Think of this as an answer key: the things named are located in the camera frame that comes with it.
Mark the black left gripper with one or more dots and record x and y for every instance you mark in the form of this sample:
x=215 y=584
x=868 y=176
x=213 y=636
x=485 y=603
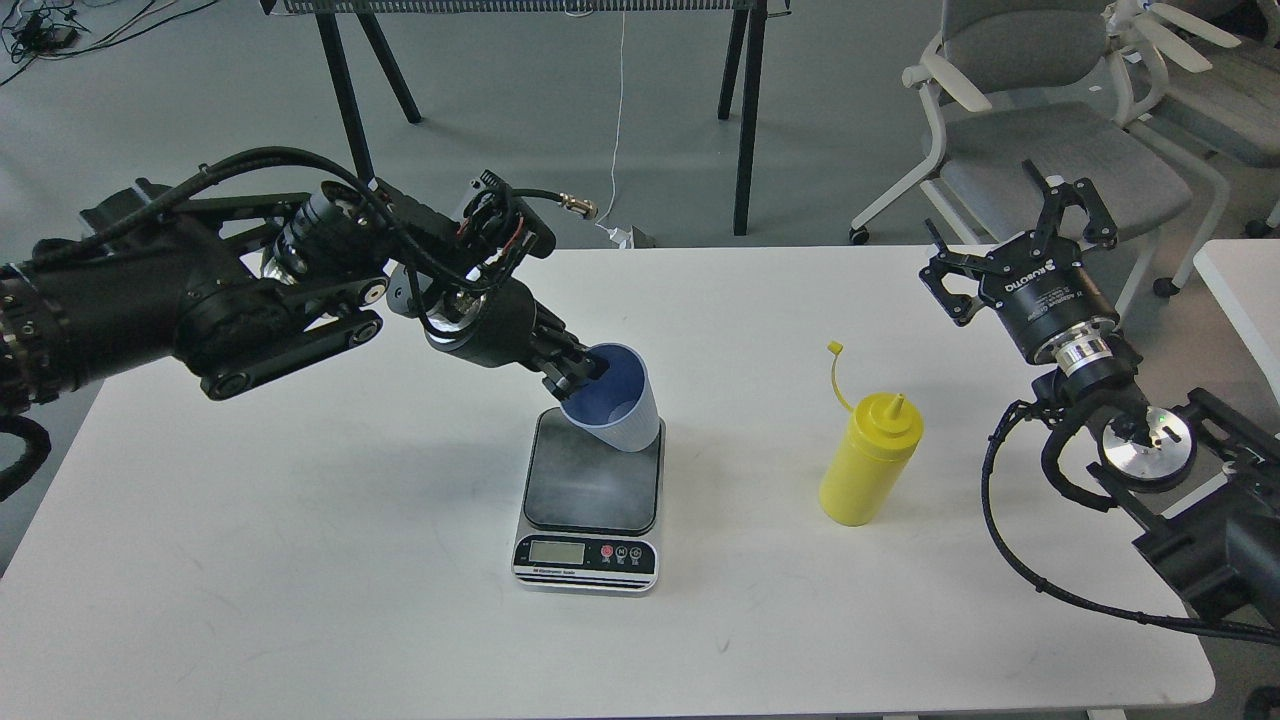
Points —
x=512 y=328

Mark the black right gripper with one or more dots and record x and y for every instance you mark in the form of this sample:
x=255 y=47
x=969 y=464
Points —
x=1050 y=295

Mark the blue ribbed plastic cup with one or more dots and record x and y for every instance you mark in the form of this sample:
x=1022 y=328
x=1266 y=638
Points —
x=619 y=407

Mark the yellow squeeze bottle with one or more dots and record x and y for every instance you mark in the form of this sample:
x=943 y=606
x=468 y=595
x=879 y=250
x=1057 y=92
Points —
x=880 y=437

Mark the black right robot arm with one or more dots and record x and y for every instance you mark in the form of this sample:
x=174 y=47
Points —
x=1199 y=478

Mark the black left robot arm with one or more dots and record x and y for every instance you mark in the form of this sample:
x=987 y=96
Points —
x=264 y=263

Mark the black digital kitchen scale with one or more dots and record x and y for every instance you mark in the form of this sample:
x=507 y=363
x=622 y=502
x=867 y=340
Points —
x=590 y=516

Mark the white power adapter on floor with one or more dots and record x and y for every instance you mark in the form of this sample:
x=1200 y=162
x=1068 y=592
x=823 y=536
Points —
x=630 y=238

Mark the grey office chair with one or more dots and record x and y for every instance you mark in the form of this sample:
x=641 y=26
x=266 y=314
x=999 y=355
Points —
x=1174 y=65
x=973 y=170

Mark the white side table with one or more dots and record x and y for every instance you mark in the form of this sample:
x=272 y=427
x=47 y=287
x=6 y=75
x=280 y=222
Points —
x=1243 y=275

